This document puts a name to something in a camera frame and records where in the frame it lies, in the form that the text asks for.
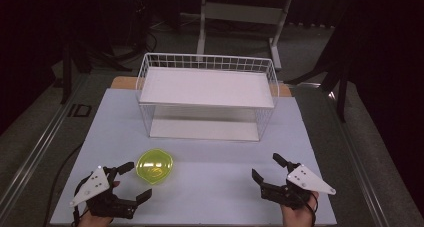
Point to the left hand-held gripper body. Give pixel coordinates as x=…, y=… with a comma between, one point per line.
x=95, y=183

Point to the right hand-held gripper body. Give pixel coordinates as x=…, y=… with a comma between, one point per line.
x=306, y=181

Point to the yellow-green translucent bowl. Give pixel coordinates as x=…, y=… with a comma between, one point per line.
x=154, y=166

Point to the person's right hand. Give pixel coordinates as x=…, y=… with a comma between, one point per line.
x=297, y=217

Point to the person's left hand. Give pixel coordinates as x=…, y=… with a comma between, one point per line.
x=93, y=221

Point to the black stand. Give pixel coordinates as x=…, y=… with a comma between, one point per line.
x=68, y=70
x=340, y=83

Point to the metal floor rail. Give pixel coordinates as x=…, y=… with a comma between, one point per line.
x=360, y=160
x=36, y=147

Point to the black rectangular floor frame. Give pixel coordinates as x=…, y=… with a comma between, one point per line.
x=79, y=110

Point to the white metal desk frame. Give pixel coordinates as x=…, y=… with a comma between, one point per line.
x=243, y=13

